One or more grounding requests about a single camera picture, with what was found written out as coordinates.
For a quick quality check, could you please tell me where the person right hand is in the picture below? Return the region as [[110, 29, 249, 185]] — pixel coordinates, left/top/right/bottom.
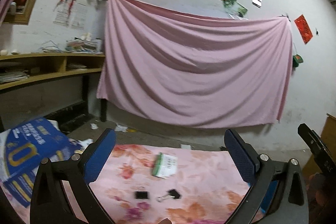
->
[[307, 173, 335, 224]]

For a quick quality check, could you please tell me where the person left hand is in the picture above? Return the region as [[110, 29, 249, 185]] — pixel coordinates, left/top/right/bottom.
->
[[158, 218, 172, 224]]

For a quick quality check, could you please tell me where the blue plastic bucket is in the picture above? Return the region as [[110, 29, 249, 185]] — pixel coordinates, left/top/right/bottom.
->
[[260, 181, 278, 215]]

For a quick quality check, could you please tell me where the floral pink quilt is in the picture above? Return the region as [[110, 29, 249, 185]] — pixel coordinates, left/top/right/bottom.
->
[[0, 143, 266, 224]]

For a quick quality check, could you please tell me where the blue cardboard box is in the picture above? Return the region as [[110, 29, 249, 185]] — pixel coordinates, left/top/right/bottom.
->
[[1, 117, 82, 207]]

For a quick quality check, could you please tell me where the black silver binder clip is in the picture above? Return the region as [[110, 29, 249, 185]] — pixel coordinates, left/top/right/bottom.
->
[[157, 189, 181, 202]]

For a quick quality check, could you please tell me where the white paper scrap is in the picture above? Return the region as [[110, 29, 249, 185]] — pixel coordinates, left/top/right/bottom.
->
[[181, 144, 191, 150]]

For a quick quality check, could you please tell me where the crumpled white paper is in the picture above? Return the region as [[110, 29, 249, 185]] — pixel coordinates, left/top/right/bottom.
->
[[114, 124, 128, 132]]

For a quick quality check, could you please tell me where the green red hanging ornament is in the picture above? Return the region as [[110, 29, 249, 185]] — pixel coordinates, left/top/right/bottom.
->
[[292, 55, 303, 68]]

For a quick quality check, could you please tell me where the green white paper packet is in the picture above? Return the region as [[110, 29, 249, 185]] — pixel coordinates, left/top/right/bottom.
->
[[151, 152, 178, 178]]

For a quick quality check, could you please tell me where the stack of books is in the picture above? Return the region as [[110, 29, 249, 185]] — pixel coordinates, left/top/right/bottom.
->
[[65, 32, 103, 54]]

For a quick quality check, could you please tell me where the green photo poster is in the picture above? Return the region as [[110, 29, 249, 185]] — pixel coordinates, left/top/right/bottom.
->
[[223, 0, 248, 18]]

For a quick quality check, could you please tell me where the pink hanging sheet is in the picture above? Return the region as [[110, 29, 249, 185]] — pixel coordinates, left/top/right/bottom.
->
[[96, 0, 292, 128]]

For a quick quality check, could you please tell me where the small black white photo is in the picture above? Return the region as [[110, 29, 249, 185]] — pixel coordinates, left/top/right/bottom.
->
[[252, 0, 263, 8]]

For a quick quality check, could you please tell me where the red paper wall decoration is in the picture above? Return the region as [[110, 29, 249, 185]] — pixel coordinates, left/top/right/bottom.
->
[[294, 14, 313, 44]]

